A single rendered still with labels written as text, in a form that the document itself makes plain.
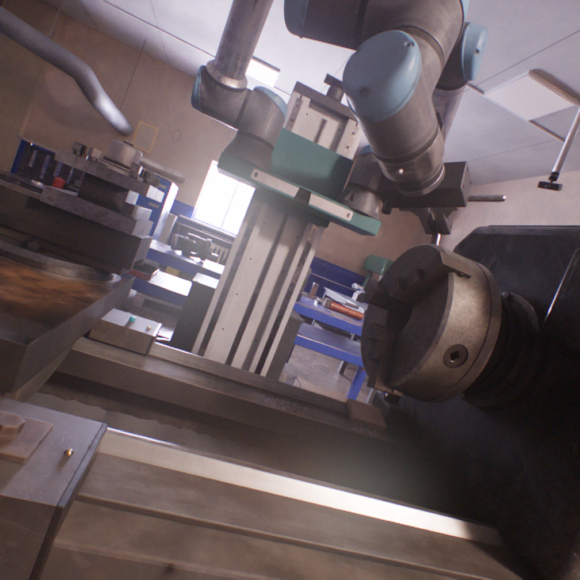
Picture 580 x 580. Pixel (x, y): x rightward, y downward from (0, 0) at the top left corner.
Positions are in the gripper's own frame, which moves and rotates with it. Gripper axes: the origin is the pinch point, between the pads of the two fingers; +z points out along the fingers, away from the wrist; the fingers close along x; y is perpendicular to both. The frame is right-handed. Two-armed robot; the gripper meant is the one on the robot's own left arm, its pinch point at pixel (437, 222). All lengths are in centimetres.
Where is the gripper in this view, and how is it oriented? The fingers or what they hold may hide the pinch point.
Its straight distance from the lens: 75.1
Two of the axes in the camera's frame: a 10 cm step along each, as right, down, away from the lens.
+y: -3.1, 9.0, -3.0
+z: 4.8, 4.2, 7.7
